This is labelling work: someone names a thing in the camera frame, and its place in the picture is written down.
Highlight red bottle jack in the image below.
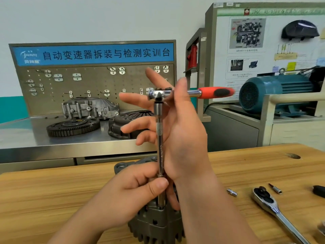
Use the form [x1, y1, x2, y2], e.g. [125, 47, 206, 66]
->
[187, 44, 198, 70]

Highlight white training display board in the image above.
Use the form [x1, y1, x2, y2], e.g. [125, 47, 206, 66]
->
[204, 2, 325, 102]

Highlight beige tube frame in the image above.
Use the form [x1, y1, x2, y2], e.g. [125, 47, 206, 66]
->
[256, 92, 325, 148]

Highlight teal electric motor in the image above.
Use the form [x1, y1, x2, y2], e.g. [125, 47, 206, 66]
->
[239, 69, 318, 118]

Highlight aluminium gearbox housing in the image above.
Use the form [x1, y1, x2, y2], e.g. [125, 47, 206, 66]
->
[62, 97, 120, 120]

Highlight grey alternator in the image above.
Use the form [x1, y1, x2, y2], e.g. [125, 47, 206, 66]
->
[114, 155, 186, 244]

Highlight steel workbench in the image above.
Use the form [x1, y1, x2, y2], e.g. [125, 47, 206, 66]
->
[0, 113, 212, 175]

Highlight black tool handle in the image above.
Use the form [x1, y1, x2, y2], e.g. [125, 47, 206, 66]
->
[312, 185, 325, 199]

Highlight chrome ratchet wrench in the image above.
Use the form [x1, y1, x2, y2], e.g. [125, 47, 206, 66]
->
[251, 186, 312, 244]

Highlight grey metal stand frame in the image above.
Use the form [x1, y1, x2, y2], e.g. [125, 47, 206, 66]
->
[185, 28, 212, 123]

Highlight small screwdriver bit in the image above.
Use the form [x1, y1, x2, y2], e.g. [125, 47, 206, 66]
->
[268, 183, 283, 195]

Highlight person's left hand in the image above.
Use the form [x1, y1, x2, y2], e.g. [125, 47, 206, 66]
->
[98, 162, 181, 223]

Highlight grey metal cabinet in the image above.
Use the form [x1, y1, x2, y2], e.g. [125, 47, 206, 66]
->
[204, 104, 325, 153]

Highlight group of metal pegboard hooks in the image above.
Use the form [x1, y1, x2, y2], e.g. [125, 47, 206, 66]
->
[25, 65, 170, 98]

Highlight person's right hand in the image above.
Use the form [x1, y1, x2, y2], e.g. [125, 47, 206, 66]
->
[118, 68, 216, 183]

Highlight black instrument cluster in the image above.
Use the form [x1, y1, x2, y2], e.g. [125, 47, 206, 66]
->
[281, 20, 320, 40]

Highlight red-handled ratchet wrench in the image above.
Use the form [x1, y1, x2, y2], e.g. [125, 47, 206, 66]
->
[147, 86, 236, 102]

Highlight chrome extension bar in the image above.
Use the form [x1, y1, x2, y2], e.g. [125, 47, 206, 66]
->
[154, 100, 167, 210]

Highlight blue sign panel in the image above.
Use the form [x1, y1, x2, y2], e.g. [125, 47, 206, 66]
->
[13, 43, 175, 66]

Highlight black clutch pressure plate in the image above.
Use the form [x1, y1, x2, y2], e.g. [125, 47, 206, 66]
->
[108, 110, 156, 140]

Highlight toothed flywheel ring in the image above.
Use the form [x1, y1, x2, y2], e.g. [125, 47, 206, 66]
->
[46, 118, 101, 138]

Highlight person's right forearm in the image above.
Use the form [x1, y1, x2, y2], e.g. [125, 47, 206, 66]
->
[175, 173, 261, 244]

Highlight person's left forearm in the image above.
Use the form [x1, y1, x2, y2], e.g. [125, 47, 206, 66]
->
[47, 194, 131, 244]

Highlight grey perforated pegboard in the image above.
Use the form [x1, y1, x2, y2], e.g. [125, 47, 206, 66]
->
[9, 40, 177, 118]

